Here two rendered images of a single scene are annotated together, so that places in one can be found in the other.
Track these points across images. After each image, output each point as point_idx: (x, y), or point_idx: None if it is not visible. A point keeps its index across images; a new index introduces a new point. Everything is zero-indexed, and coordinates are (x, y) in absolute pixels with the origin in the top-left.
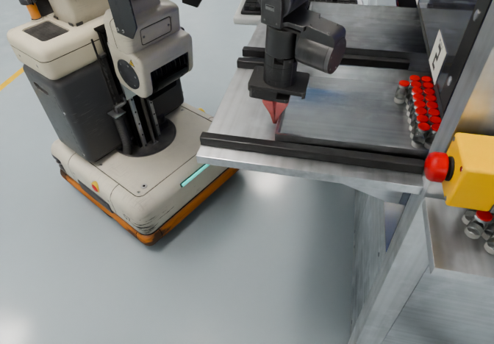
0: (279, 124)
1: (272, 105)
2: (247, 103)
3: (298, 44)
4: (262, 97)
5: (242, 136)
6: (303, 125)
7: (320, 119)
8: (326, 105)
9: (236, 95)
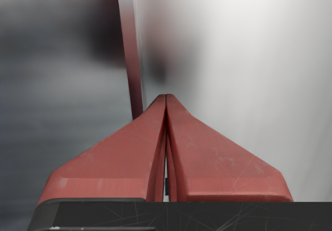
0: (127, 69)
1: (186, 161)
2: (284, 177)
3: None
4: (313, 224)
5: (304, 0)
6: (50, 119)
7: (4, 158)
8: (17, 214)
9: (321, 197)
